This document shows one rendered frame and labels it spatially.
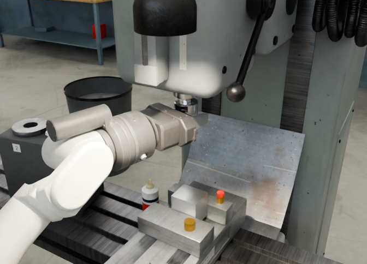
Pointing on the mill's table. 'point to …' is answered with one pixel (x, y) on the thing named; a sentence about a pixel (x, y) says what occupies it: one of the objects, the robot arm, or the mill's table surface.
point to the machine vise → (143, 246)
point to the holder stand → (28, 156)
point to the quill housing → (193, 43)
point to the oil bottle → (149, 195)
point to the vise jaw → (175, 229)
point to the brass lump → (189, 224)
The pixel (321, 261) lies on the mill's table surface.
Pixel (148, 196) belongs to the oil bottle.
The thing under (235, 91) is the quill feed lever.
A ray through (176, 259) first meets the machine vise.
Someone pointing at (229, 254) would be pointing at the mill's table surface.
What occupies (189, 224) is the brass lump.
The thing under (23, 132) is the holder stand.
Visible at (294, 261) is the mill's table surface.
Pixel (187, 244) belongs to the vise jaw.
